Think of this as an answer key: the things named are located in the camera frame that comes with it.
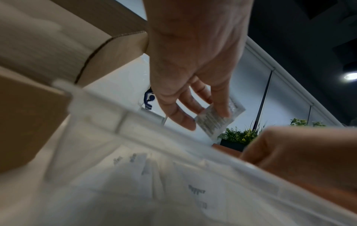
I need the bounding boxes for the green leafy plant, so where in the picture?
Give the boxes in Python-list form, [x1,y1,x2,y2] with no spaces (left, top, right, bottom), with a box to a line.
[217,118,327,144]

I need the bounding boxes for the person's right hand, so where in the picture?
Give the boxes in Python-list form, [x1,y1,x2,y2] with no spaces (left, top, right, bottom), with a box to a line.
[239,126,357,192]

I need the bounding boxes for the sorted sachets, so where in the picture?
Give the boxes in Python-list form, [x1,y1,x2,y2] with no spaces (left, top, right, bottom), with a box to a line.
[173,163,226,213]

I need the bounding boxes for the grey window frame post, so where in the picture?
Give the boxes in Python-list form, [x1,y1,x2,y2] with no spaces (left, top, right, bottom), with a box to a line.
[255,69,276,131]

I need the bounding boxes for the brown cardboard box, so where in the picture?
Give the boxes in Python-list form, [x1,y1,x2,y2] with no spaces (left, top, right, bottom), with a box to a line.
[0,0,148,175]

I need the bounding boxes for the person's left hand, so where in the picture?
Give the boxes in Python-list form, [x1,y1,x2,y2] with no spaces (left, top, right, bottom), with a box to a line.
[144,0,254,131]

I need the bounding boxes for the clear compartment tray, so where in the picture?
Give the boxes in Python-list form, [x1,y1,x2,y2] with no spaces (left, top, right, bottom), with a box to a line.
[41,79,357,226]

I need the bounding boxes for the black planter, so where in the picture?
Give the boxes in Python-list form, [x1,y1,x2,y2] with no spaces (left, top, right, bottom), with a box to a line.
[220,139,249,152]

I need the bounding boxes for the orange leather bench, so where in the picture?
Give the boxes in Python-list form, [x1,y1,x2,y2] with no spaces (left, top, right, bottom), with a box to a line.
[212,143,244,159]

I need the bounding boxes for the white sachet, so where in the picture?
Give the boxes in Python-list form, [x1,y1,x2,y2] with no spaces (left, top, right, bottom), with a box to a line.
[194,98,246,140]

